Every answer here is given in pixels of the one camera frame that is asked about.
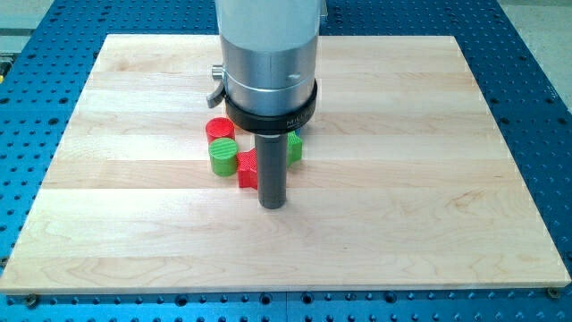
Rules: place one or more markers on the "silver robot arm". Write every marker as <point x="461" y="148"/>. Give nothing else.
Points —
<point x="267" y="76"/>

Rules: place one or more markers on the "green star block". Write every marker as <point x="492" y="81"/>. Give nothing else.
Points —
<point x="294" y="148"/>

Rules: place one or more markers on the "red star block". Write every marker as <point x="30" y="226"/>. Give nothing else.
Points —
<point x="247" y="169"/>

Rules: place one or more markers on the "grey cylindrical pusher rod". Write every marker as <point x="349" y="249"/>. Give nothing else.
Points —
<point x="271" y="169"/>

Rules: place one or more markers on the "green cylinder block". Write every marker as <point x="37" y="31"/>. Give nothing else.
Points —
<point x="223" y="156"/>

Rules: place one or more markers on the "red cylinder block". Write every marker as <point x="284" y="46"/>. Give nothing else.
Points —
<point x="219" y="128"/>

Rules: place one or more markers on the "light wooden board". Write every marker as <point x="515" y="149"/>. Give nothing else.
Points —
<point x="405" y="183"/>

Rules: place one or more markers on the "blue perforated metal table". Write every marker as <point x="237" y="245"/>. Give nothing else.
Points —
<point x="534" y="116"/>

